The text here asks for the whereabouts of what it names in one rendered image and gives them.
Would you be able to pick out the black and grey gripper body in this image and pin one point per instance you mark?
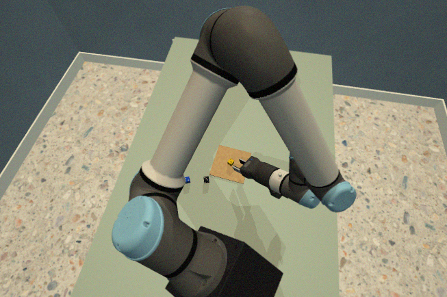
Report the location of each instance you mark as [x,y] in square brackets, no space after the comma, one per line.
[264,173]

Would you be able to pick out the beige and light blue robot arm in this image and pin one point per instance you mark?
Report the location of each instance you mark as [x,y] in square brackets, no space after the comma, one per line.
[239,44]

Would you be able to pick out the tan mat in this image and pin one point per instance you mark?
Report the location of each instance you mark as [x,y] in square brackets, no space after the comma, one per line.
[221,169]

